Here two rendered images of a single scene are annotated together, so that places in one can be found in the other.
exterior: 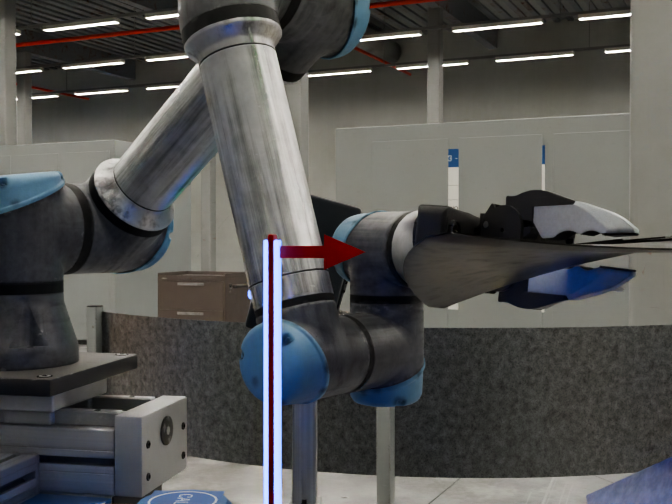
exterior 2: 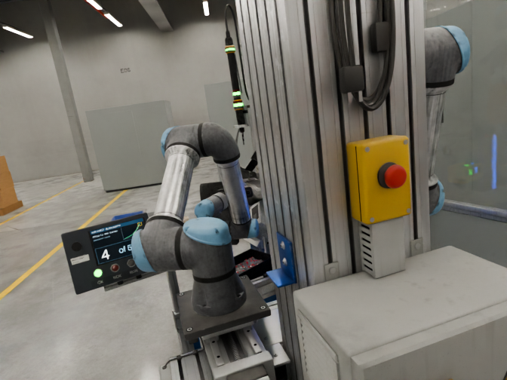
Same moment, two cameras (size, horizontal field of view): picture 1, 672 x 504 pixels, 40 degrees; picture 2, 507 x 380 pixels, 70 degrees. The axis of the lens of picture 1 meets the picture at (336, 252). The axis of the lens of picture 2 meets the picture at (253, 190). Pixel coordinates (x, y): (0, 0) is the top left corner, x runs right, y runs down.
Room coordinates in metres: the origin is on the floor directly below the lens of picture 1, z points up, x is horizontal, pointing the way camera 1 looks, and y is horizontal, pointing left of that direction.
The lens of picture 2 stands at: (1.42, 1.26, 1.55)
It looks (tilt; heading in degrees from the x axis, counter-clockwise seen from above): 13 degrees down; 242
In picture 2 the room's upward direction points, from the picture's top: 8 degrees counter-clockwise
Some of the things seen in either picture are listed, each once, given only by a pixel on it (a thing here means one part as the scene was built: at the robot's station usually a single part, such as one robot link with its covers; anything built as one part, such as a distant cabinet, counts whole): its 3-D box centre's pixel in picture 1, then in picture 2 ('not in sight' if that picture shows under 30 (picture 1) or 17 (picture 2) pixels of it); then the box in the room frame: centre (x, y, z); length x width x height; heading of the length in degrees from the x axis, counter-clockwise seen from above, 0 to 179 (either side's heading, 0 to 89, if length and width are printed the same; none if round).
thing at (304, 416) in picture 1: (304, 422); (173, 286); (1.16, 0.04, 0.96); 0.03 x 0.03 x 0.20; 88
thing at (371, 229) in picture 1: (386, 252); (209, 209); (0.94, -0.05, 1.17); 0.11 x 0.08 x 0.09; 35
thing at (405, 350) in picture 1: (376, 349); not in sight; (0.92, -0.04, 1.08); 0.11 x 0.08 x 0.11; 142
